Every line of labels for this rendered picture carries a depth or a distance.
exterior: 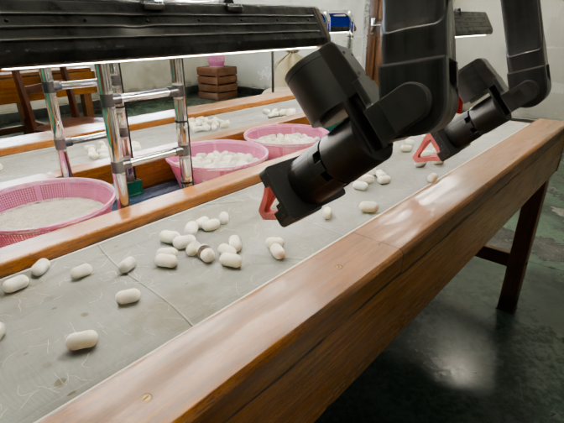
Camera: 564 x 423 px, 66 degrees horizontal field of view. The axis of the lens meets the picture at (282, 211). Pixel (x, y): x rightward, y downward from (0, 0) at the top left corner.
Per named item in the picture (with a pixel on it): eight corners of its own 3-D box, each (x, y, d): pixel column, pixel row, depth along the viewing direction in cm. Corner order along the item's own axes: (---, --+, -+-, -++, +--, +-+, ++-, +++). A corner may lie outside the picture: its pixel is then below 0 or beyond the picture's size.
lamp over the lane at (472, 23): (493, 34, 153) (496, 12, 150) (411, 39, 110) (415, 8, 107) (469, 33, 158) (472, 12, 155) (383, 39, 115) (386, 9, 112)
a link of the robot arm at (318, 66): (437, 108, 35) (454, 108, 42) (366, -9, 36) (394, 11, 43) (324, 181, 41) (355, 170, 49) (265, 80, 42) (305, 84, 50)
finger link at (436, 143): (400, 148, 92) (436, 125, 86) (415, 142, 97) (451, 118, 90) (417, 176, 92) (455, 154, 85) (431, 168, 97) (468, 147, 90)
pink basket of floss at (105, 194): (138, 216, 100) (133, 176, 96) (95, 279, 75) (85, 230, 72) (21, 216, 99) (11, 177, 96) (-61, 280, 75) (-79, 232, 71)
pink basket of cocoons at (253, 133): (346, 161, 138) (348, 132, 134) (292, 183, 120) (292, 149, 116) (283, 147, 154) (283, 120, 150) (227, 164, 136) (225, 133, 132)
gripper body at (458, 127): (425, 132, 85) (458, 110, 79) (447, 122, 92) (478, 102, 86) (443, 160, 84) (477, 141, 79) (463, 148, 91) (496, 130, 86)
